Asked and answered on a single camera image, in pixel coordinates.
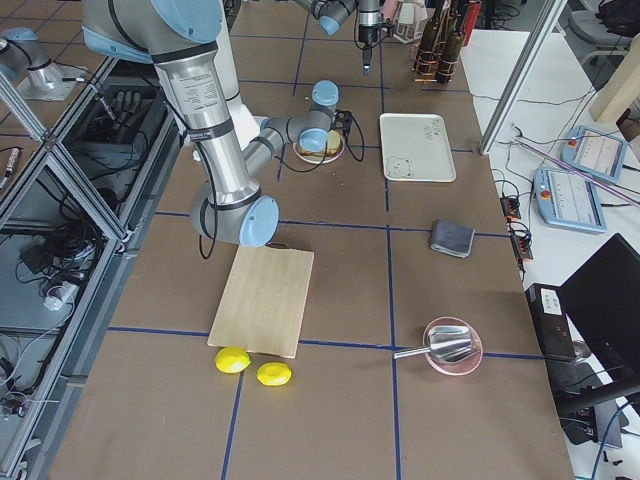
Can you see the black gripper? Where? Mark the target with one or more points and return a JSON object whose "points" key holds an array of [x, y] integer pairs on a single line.
{"points": [[338, 136], [368, 34]]}

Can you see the metal scoop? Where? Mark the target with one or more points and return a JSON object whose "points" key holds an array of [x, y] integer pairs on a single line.
{"points": [[447, 344]]}

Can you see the copper wire bottle rack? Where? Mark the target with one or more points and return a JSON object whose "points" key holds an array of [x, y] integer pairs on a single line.
{"points": [[435, 65]]}

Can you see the white round plate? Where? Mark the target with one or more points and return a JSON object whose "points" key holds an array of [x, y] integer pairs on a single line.
{"points": [[318, 160]]}

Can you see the wooden cutting board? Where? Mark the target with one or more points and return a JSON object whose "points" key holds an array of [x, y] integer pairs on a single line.
{"points": [[263, 302]]}

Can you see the grey folded cloth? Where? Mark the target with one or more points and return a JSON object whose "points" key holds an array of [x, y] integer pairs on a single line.
{"points": [[451, 238]]}

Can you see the bread slice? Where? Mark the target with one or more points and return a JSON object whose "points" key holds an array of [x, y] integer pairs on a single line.
{"points": [[333, 146]]}

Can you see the aluminium frame post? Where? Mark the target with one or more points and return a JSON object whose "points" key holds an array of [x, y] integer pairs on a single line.
{"points": [[542, 28]]}

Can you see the cream bear serving tray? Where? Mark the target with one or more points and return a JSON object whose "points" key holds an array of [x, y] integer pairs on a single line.
{"points": [[415, 147]]}

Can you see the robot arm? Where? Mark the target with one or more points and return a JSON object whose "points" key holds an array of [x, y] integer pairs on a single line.
{"points": [[187, 43], [331, 15]]}

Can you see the yellow lemon half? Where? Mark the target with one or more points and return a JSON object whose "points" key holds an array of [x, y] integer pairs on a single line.
{"points": [[274, 374], [232, 360]]}

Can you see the black monitor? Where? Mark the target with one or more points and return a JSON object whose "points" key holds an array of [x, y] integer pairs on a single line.
{"points": [[601, 298]]}

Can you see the blue teach pendant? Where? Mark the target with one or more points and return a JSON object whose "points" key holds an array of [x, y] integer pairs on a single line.
{"points": [[596, 153], [566, 200]]}

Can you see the pink bowl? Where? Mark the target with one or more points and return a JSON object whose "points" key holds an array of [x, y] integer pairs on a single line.
{"points": [[465, 366]]}

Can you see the dark green wine bottle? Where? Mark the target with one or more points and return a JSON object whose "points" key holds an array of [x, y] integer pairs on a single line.
{"points": [[466, 13]]}

